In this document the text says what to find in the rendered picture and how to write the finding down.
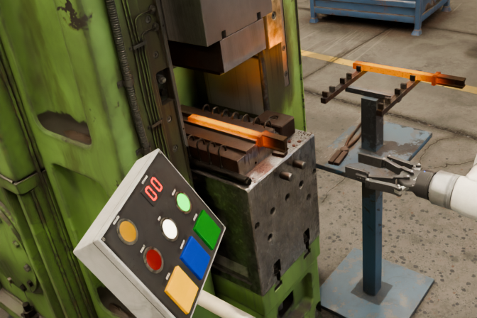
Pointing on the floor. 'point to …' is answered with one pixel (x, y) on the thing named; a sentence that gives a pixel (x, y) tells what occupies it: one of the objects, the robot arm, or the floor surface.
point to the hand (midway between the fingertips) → (361, 166)
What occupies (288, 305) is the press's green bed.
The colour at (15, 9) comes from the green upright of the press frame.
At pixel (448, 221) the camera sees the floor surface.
